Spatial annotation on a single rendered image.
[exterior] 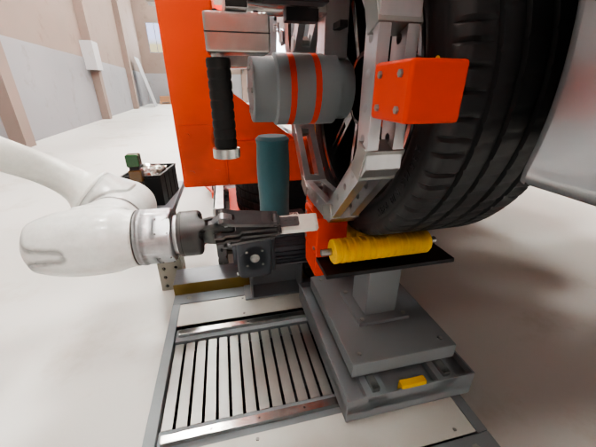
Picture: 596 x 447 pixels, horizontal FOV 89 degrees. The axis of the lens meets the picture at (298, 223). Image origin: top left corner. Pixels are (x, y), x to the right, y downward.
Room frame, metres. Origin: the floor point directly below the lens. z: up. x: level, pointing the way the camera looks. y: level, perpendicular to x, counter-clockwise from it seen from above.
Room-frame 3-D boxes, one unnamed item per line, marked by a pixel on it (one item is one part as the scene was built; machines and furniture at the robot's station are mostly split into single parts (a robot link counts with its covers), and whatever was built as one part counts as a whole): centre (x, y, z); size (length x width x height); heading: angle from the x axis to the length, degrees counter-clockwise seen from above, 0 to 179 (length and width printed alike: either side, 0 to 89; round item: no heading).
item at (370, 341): (0.76, -0.24, 0.32); 0.40 x 0.30 x 0.28; 13
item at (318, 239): (0.73, -0.11, 0.48); 0.16 x 0.12 x 0.17; 103
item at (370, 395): (0.77, -0.24, 0.13); 0.50 x 0.36 x 0.10; 13
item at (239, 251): (1.02, 0.04, 0.26); 0.42 x 0.18 x 0.35; 103
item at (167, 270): (1.20, 0.59, 0.21); 0.10 x 0.10 x 0.42; 13
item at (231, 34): (0.51, 0.09, 0.93); 0.09 x 0.05 x 0.05; 103
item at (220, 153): (0.51, 0.12, 0.83); 0.04 x 0.04 x 0.16
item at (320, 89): (0.71, 0.00, 0.85); 0.21 x 0.14 x 0.14; 103
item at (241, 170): (1.23, 0.03, 0.69); 0.52 x 0.17 x 0.35; 103
